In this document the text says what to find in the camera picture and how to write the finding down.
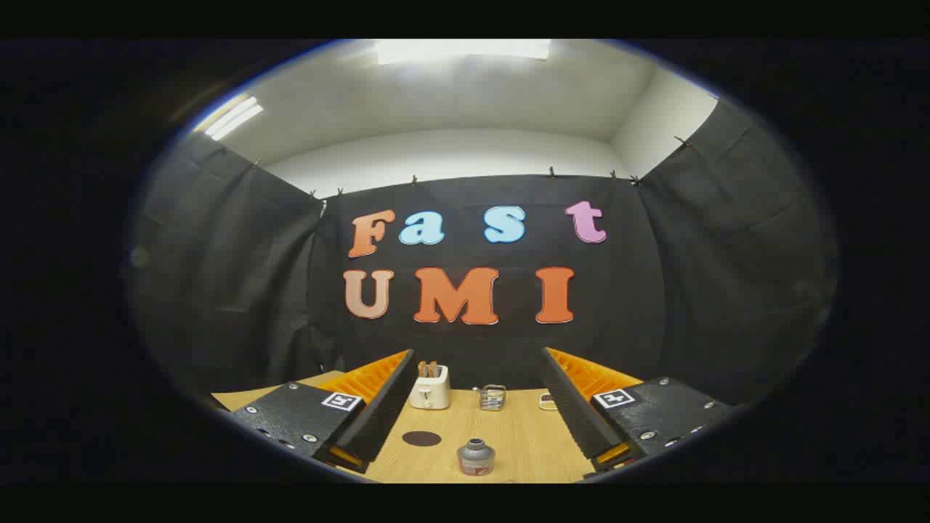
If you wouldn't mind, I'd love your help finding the white toaster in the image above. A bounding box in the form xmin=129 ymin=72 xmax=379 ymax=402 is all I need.
xmin=408 ymin=361 xmax=451 ymax=410

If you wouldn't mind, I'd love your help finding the black backdrop cloth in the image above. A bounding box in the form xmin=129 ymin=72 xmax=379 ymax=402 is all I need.
xmin=127 ymin=98 xmax=840 ymax=408

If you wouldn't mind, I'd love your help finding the wooden table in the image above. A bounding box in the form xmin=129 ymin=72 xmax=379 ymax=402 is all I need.
xmin=211 ymin=370 xmax=644 ymax=484

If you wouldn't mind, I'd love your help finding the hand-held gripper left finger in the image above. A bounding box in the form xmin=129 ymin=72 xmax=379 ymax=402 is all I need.
xmin=229 ymin=349 xmax=416 ymax=474

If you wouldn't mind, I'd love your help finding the silver juice bottle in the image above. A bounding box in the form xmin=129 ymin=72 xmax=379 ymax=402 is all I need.
xmin=456 ymin=438 xmax=497 ymax=477

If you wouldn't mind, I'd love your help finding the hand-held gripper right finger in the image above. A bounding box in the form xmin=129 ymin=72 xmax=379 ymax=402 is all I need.
xmin=539 ymin=346 xmax=735 ymax=474

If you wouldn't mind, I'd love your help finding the ceiling light panel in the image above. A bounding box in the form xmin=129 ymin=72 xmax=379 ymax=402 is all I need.
xmin=193 ymin=94 xmax=264 ymax=141
xmin=374 ymin=39 xmax=551 ymax=66

